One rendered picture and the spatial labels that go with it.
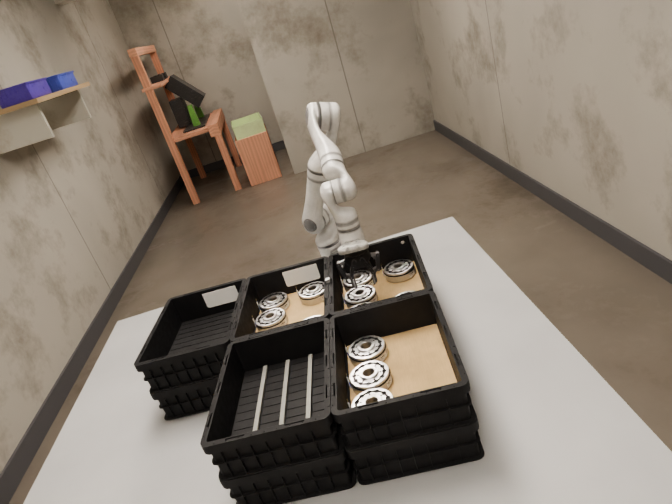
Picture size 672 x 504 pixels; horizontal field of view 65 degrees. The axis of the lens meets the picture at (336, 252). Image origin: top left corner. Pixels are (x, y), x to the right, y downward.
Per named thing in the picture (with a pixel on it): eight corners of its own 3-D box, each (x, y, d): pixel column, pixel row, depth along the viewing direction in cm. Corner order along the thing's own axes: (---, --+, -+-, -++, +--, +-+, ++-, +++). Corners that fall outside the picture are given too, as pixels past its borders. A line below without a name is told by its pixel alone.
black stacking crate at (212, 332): (181, 325, 194) (169, 299, 190) (257, 305, 191) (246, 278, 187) (149, 397, 158) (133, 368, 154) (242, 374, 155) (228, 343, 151)
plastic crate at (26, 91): (22, 102, 356) (14, 86, 352) (54, 92, 356) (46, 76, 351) (0, 109, 326) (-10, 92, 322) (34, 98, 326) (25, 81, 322)
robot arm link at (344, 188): (356, 187, 147) (347, 152, 155) (326, 196, 148) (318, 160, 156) (360, 202, 153) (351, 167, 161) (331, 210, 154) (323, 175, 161)
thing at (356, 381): (347, 369, 136) (346, 368, 136) (383, 357, 136) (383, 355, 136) (354, 394, 127) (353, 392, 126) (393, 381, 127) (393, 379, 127)
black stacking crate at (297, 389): (243, 374, 155) (229, 344, 150) (340, 350, 152) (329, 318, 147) (219, 485, 119) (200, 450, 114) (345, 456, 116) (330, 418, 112)
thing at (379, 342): (349, 341, 147) (348, 339, 147) (384, 333, 145) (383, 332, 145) (348, 363, 138) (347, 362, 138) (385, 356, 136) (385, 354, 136)
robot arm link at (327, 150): (318, 156, 153) (346, 156, 155) (305, 95, 167) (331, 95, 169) (315, 178, 160) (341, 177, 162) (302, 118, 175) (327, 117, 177)
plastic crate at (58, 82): (52, 93, 404) (45, 79, 399) (80, 84, 404) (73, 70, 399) (34, 98, 374) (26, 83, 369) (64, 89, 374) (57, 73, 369)
